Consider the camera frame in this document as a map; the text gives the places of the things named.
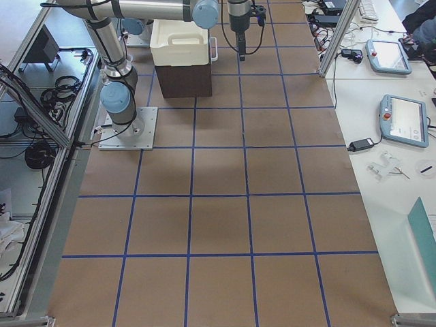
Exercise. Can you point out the blue teach pendant far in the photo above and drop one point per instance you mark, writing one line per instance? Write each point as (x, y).
(387, 57)

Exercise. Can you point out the white keyboard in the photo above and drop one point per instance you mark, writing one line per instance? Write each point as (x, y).
(367, 11)

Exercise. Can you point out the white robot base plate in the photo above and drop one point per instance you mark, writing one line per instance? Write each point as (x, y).
(140, 135)

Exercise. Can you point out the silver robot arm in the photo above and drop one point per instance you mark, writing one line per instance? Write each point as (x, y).
(134, 24)
(120, 76)

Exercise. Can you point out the aluminium frame post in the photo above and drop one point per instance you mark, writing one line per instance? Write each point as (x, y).
(343, 24)

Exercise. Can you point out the dark brown wooden cabinet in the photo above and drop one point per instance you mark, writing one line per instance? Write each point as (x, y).
(185, 81)

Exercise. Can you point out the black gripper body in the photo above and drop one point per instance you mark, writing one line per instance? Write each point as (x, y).
(239, 18)

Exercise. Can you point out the wooden drawer with white handle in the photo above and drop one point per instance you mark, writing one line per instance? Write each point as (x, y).
(213, 48)

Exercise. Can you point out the white crumpled cloth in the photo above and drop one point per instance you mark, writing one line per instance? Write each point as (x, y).
(12, 232)

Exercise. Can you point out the teal laptop lid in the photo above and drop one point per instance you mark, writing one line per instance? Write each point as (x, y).
(424, 237)

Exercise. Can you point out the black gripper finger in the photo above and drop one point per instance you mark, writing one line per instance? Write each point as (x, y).
(241, 45)

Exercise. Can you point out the black monitor on floor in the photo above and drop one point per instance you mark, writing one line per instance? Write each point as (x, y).
(44, 50)

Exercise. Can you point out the white plastic bin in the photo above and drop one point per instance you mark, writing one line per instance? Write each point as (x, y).
(177, 43)

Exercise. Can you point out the blue teach pendant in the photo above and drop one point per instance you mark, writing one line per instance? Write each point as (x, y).
(403, 120)
(387, 57)

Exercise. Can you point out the blue teach pendant near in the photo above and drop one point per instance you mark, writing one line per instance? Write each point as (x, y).
(403, 120)

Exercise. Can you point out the black power adapter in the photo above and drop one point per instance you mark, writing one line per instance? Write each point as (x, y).
(361, 145)

